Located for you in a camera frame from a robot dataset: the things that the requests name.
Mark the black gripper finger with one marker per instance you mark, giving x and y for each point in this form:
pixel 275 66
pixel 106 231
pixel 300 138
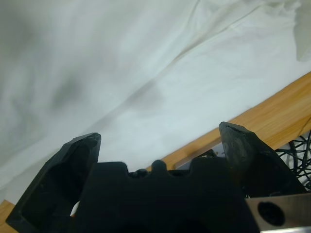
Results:
pixel 53 184
pixel 255 165

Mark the white t-shirt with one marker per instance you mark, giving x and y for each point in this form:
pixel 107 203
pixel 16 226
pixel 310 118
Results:
pixel 121 72

